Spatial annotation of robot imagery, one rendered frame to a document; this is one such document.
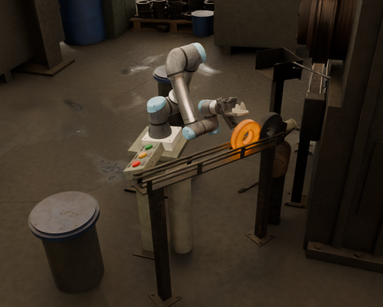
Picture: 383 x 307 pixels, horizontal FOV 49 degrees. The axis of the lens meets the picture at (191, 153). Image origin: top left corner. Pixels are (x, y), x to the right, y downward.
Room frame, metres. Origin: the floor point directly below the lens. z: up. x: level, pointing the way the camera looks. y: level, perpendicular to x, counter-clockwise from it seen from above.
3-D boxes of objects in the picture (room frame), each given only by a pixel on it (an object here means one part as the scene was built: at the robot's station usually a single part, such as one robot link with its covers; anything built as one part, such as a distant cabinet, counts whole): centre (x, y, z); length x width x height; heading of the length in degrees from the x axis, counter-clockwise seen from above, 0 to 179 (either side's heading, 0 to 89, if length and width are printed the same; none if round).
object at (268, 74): (2.62, -0.59, 0.36); 0.26 x 0.20 x 0.72; 17
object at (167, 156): (2.28, 0.19, 0.28); 0.32 x 0.32 x 0.04; 72
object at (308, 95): (1.84, -0.62, 0.68); 0.11 x 0.08 x 0.24; 72
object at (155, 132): (2.28, 0.20, 0.40); 0.15 x 0.15 x 0.10
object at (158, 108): (2.28, 0.20, 0.52); 0.13 x 0.12 x 0.14; 124
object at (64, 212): (1.47, 0.60, 0.21); 0.32 x 0.32 x 0.43
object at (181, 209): (1.64, 0.07, 0.26); 0.12 x 0.12 x 0.52
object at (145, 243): (1.65, 0.23, 0.31); 0.24 x 0.16 x 0.62; 162
